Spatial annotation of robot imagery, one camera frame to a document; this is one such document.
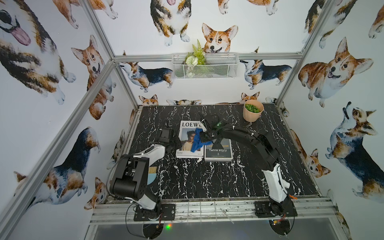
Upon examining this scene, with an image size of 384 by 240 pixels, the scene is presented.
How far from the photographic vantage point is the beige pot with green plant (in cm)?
105

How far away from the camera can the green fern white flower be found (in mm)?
812

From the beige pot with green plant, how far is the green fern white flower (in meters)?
0.44
